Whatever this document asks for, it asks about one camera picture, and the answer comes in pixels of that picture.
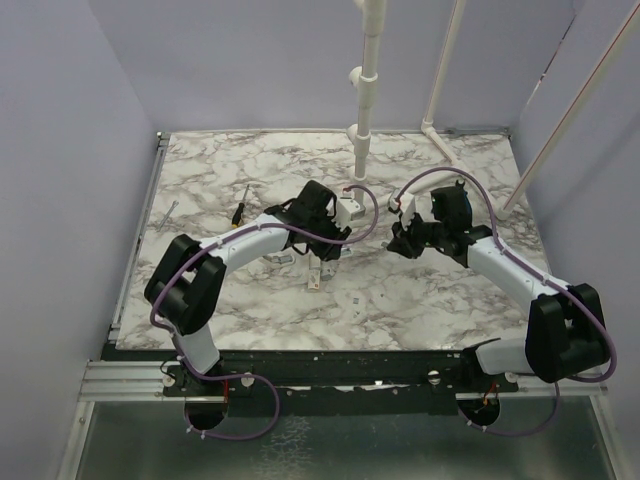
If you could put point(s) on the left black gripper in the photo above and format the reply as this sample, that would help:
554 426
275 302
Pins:
329 251

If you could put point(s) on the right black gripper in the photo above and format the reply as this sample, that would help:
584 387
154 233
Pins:
402 241

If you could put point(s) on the white staple box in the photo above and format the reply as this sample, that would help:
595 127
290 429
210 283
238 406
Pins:
314 273

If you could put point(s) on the white stapler base piece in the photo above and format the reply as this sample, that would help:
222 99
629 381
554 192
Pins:
278 261

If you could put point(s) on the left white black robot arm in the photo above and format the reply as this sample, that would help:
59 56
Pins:
186 284

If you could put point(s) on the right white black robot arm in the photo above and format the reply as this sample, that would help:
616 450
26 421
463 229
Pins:
565 329

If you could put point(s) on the yellow black screwdriver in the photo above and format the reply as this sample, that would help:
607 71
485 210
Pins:
238 215

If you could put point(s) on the small silver wrench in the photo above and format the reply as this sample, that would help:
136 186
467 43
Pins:
167 215

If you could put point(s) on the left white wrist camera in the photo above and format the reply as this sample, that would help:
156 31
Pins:
347 211

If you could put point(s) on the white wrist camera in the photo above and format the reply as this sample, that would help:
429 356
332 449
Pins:
347 211
404 207

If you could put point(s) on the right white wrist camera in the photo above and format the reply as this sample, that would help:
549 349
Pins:
404 207

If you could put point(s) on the blue handled pliers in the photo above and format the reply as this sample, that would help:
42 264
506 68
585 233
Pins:
462 207

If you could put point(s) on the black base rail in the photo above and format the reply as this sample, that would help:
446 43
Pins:
265 405

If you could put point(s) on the white PVC pipe frame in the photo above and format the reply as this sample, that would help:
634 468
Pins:
518 66

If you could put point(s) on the aluminium extrusion rail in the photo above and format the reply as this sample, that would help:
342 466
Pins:
305 373

